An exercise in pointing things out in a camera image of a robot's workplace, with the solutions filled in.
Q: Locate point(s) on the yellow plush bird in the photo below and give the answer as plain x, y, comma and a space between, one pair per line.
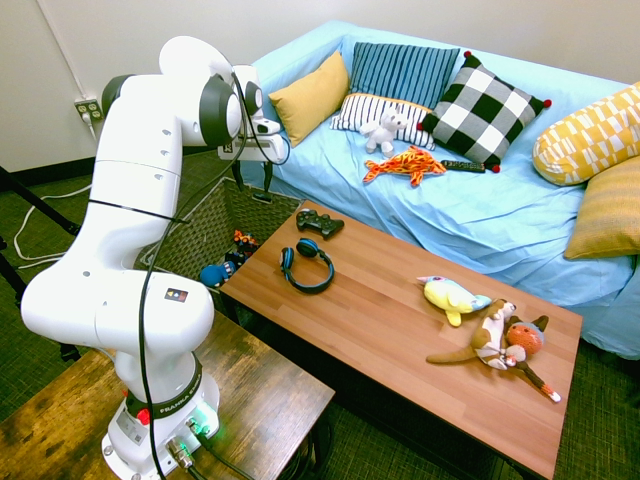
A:
450, 297

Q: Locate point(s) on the black white checkered pillow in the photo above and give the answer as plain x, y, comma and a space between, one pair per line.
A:
480, 110

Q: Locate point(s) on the orange faced plush animal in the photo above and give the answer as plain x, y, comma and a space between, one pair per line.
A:
525, 336

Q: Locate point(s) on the sofa with blue cover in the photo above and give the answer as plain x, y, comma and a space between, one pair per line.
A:
475, 215

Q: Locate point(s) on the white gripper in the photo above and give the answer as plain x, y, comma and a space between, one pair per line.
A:
255, 149

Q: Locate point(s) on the black remote control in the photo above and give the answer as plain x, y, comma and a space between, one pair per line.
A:
462, 165

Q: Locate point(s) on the mustard striped pillow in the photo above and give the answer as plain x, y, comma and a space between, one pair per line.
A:
610, 215

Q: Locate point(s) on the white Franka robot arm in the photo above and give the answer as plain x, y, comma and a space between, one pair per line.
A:
135, 150

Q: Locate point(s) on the black game controller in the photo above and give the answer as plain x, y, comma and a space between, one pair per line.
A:
320, 224

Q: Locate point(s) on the brown white plush animal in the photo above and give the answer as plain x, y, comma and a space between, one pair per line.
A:
487, 332

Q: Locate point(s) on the plain yellow pillow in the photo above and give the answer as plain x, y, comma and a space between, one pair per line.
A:
310, 100

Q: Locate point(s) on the blue black toy car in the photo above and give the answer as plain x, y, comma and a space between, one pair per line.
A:
235, 260

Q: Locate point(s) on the blue superhero plush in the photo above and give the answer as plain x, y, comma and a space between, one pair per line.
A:
215, 276

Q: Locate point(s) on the white navy striped pillow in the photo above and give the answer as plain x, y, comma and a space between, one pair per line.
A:
360, 112

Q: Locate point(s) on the rustic wooden robot table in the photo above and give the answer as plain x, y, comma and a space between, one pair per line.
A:
260, 380

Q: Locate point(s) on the black tripod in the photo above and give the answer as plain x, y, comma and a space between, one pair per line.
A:
40, 202

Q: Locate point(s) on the reddish wooden coffee table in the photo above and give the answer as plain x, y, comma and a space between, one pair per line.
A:
375, 325

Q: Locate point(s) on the wall power outlet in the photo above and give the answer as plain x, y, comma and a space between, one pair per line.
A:
89, 108

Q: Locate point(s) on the orange flame plush dolphin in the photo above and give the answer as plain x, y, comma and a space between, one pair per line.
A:
405, 162

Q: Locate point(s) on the woven grey basket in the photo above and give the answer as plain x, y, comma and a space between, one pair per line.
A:
210, 225

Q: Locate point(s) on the orange toy car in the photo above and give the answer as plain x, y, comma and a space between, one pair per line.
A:
246, 241

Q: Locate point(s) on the yellow white patterned bolster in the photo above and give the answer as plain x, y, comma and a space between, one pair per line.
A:
585, 140

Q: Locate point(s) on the blue black headphones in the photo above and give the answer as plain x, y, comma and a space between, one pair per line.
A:
306, 247

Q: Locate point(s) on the blue striped pillow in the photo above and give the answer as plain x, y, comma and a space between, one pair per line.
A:
400, 70

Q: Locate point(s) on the white plush unicorn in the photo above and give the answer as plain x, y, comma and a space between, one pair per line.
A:
382, 132

